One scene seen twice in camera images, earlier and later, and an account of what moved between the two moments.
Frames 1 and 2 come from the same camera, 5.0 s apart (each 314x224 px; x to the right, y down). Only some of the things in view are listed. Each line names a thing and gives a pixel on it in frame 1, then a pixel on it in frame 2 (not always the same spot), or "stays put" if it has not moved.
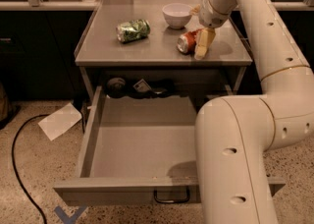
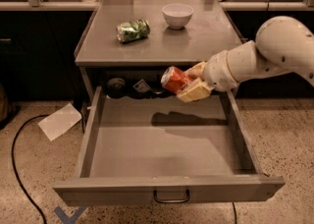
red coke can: (186, 42) → (174, 78)
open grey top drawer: (139, 150) stays put
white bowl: (177, 15) stays put
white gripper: (209, 15) → (217, 71)
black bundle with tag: (119, 87) stays put
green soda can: (132, 29) stays put
